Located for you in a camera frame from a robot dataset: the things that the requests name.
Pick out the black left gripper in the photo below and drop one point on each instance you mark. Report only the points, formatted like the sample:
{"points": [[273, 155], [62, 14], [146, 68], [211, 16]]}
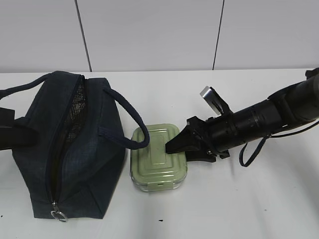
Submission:
{"points": [[15, 133]]}

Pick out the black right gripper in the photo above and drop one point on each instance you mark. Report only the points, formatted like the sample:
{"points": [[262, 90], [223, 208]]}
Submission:
{"points": [[194, 140]]}

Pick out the green lid food container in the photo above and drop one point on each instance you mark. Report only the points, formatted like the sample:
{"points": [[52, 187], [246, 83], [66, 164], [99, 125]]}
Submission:
{"points": [[151, 168]]}

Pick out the dark blue zip bag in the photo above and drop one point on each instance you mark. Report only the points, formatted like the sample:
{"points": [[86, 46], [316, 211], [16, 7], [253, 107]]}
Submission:
{"points": [[85, 128]]}

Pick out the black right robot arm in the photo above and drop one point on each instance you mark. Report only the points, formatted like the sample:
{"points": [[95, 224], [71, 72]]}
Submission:
{"points": [[277, 116]]}

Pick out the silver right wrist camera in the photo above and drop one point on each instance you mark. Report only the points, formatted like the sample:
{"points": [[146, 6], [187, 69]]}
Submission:
{"points": [[218, 105]]}

